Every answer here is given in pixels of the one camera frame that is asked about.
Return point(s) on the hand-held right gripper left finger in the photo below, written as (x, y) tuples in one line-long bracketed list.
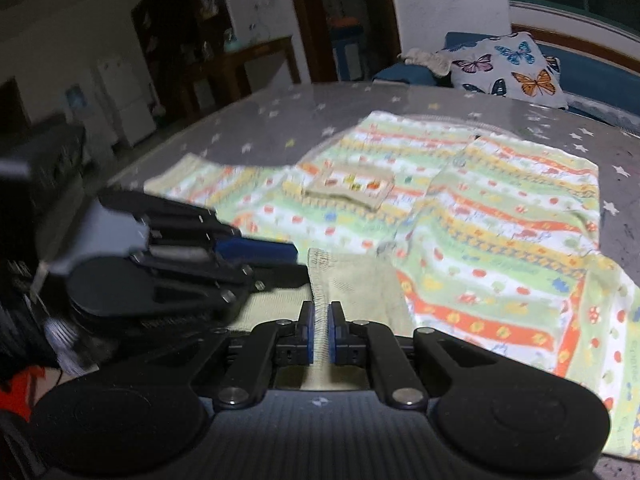
[(308, 332)]

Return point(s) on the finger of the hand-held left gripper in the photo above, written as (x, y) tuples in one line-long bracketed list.
[(200, 280), (250, 250)]

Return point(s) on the white butterfly-print pillow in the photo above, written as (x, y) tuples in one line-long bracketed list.
[(510, 70)]

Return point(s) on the red and black clothing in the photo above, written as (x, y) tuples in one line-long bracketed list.
[(20, 390)]

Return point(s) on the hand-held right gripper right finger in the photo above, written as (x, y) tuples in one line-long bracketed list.
[(334, 334)]

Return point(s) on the cream crumpled cloth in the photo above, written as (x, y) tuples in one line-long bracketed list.
[(425, 60)]

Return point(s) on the dark box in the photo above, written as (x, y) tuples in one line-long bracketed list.
[(40, 155)]

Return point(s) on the dark wooden door frame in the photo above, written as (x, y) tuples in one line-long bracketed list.
[(305, 20)]

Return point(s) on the blue sofa with wooden frame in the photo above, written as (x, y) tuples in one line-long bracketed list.
[(590, 75)]

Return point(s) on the grey star-print tablecloth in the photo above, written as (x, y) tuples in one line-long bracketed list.
[(280, 120)]

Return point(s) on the brown wooden desk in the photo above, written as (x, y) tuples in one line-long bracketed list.
[(255, 50)]

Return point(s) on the white cabinet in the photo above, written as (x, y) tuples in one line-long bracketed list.
[(125, 100)]

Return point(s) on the dark wooden bookshelf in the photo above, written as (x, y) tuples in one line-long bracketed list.
[(175, 25)]

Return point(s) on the colourful striped children's shirt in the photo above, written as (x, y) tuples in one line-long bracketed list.
[(490, 240)]

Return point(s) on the blue stool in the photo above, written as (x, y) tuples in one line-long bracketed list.
[(346, 52)]

